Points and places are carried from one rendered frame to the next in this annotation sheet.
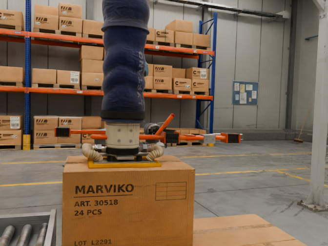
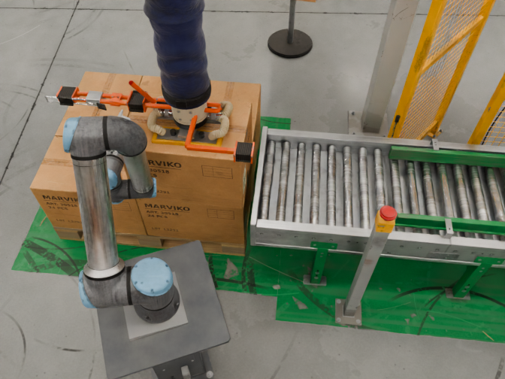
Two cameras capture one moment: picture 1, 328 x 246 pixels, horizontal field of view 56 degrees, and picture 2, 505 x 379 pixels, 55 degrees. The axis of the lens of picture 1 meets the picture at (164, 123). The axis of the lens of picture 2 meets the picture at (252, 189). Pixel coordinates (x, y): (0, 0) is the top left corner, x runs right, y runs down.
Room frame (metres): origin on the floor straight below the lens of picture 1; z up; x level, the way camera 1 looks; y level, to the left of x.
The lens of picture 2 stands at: (3.00, 1.14, 2.67)
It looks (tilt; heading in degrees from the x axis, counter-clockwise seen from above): 53 degrees down; 203
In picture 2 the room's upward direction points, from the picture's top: straight up
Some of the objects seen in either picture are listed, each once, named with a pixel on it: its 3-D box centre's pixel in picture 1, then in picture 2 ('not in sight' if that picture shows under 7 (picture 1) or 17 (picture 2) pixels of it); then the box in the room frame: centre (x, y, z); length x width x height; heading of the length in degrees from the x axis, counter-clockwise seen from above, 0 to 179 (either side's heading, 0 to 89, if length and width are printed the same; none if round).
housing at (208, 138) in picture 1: (207, 138); (95, 98); (1.68, -0.24, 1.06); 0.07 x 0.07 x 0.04; 15
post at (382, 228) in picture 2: not in sight; (364, 272); (1.77, 1.23, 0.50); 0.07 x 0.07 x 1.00; 16
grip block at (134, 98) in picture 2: (170, 137); (137, 101); (1.62, -0.03, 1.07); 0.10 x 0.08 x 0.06; 15
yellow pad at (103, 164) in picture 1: (124, 160); not in sight; (1.46, 0.18, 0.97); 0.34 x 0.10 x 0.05; 105
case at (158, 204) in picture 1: (125, 200); (191, 150); (1.56, 0.18, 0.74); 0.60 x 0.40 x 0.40; 105
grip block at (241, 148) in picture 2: (63, 132); (243, 152); (1.72, 0.57, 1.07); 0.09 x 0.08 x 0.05; 15
